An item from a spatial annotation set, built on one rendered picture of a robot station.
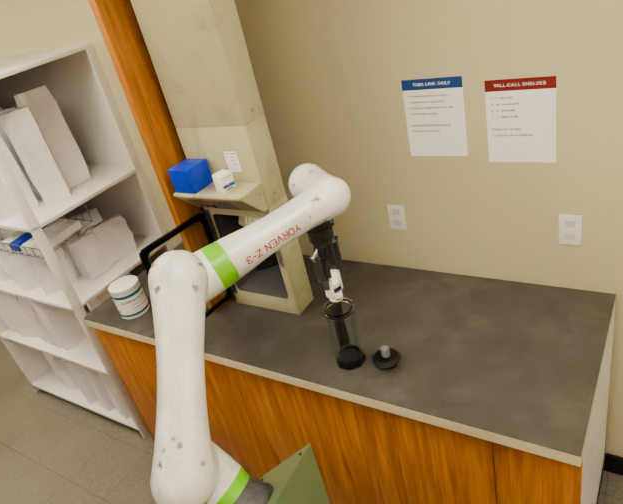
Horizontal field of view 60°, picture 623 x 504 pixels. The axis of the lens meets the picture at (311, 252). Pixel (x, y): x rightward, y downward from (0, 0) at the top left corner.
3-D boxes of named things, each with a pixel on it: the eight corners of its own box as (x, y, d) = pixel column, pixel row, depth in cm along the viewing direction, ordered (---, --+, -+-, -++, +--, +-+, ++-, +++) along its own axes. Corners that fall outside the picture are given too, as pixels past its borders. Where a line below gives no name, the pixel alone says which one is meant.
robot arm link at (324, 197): (211, 234, 137) (230, 267, 143) (225, 250, 127) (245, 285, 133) (329, 162, 144) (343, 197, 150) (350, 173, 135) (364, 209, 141)
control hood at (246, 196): (201, 203, 207) (193, 179, 202) (269, 208, 189) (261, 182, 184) (181, 218, 199) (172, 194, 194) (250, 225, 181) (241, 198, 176)
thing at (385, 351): (381, 351, 184) (378, 336, 181) (406, 356, 179) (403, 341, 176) (368, 369, 178) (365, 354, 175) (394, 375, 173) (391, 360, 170)
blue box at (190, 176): (194, 180, 200) (186, 158, 196) (214, 181, 195) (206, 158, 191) (175, 193, 194) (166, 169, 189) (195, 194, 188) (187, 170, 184)
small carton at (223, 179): (227, 184, 189) (222, 169, 186) (236, 187, 186) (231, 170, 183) (216, 191, 187) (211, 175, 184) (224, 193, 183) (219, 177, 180)
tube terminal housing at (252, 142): (269, 270, 247) (219, 104, 209) (331, 279, 229) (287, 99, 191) (236, 302, 230) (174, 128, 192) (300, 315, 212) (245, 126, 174)
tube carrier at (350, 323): (344, 343, 190) (331, 294, 179) (371, 350, 184) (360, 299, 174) (328, 364, 183) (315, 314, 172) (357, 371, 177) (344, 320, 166)
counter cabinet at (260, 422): (234, 368, 340) (186, 245, 296) (602, 473, 229) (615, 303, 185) (159, 451, 295) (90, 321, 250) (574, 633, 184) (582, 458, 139)
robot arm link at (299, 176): (312, 153, 155) (278, 167, 152) (333, 164, 145) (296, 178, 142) (322, 197, 162) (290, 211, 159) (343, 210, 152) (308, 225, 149)
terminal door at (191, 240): (233, 295, 225) (203, 210, 206) (177, 340, 207) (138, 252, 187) (232, 295, 226) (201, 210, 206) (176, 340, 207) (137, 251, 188)
